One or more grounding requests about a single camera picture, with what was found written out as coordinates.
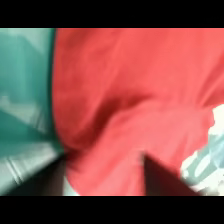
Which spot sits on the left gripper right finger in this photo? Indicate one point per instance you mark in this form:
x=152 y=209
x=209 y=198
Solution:
x=160 y=178

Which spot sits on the red T-shirt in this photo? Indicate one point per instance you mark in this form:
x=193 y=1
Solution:
x=133 y=86

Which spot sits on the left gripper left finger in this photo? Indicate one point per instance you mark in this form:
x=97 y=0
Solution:
x=43 y=180

